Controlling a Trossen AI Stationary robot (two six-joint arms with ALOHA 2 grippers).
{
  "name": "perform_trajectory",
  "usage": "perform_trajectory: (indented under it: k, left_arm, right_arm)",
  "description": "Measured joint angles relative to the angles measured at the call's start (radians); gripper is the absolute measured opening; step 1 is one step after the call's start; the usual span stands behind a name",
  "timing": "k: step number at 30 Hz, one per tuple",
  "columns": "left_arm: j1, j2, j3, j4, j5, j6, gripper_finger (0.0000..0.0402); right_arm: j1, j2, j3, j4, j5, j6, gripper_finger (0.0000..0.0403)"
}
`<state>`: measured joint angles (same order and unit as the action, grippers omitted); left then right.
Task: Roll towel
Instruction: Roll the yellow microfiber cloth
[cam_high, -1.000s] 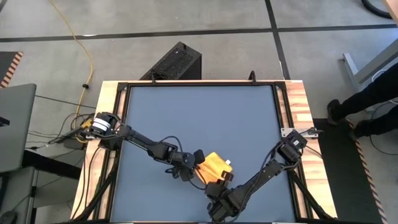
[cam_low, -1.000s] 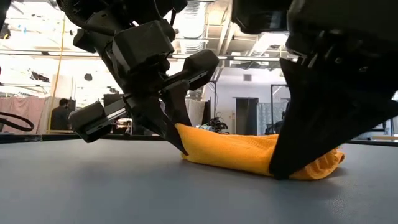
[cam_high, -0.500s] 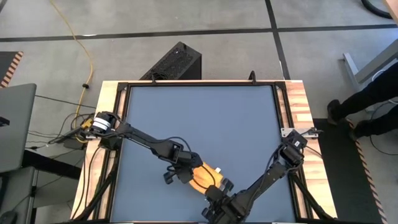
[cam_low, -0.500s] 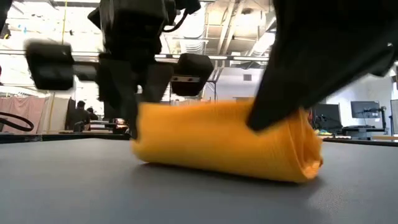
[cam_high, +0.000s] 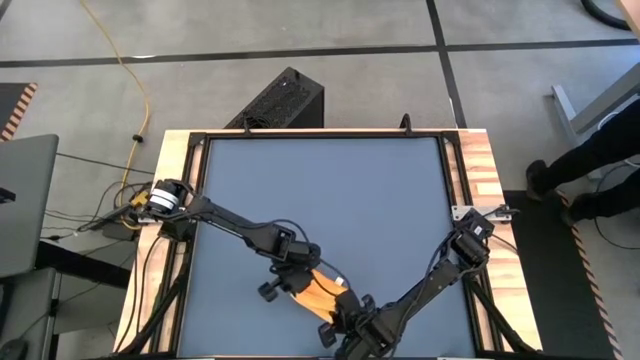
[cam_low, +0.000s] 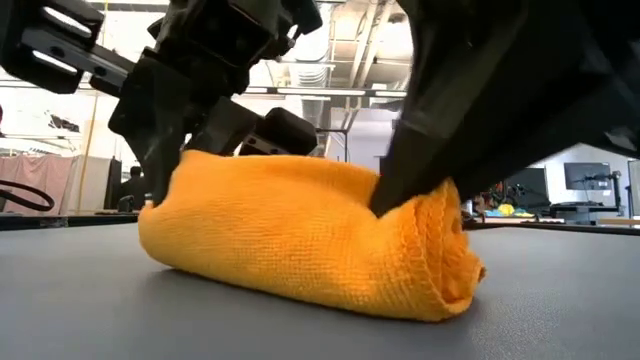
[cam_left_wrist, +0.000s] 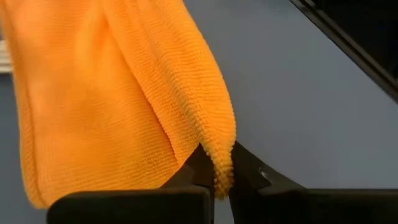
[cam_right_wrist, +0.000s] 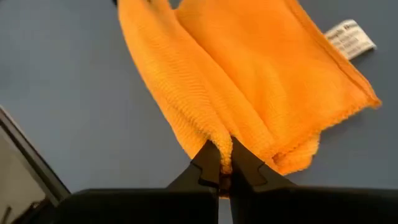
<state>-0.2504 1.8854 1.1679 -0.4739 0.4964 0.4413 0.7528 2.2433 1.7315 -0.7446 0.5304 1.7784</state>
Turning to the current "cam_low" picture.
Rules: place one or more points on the large black monitor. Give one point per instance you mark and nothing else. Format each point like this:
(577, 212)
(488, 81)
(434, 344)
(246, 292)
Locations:
(527, 185)

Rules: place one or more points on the long ceiling light bar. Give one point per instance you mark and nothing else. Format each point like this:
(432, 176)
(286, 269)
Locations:
(325, 92)

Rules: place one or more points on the person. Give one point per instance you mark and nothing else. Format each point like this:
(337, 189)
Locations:
(135, 187)

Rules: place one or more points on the yellow cloth heap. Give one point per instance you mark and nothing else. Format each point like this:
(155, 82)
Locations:
(506, 210)

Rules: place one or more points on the yellow pole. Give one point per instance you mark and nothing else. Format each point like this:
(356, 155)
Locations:
(87, 150)

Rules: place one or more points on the small black monitor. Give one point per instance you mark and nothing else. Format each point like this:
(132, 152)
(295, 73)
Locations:
(587, 175)

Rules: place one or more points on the pink curtain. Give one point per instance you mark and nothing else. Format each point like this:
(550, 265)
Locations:
(40, 167)

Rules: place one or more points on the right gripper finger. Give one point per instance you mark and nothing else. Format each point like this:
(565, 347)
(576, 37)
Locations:
(410, 170)

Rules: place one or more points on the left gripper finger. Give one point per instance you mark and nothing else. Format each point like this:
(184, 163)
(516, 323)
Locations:
(155, 115)
(222, 127)

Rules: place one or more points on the orange towel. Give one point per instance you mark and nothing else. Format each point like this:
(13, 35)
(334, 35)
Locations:
(300, 240)

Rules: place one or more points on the grey-blue table mat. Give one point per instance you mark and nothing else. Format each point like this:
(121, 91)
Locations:
(100, 310)

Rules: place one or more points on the silver ribbed air duct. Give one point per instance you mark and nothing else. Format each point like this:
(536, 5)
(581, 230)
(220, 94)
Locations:
(312, 75)

